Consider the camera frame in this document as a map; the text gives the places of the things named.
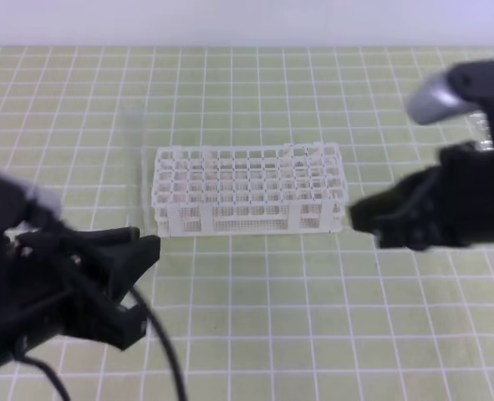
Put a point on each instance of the clear test tube pile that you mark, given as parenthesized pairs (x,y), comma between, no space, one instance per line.
(481,140)

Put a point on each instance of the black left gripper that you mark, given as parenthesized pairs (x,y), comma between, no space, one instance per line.
(38,301)

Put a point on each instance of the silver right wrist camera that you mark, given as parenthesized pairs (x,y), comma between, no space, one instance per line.
(463,88)

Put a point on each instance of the white test tube rack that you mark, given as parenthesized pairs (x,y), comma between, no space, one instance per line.
(241,190)

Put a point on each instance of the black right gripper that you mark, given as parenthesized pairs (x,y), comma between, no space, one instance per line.
(447,206)

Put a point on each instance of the clear glass test tube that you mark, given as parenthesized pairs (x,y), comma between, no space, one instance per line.
(133,135)

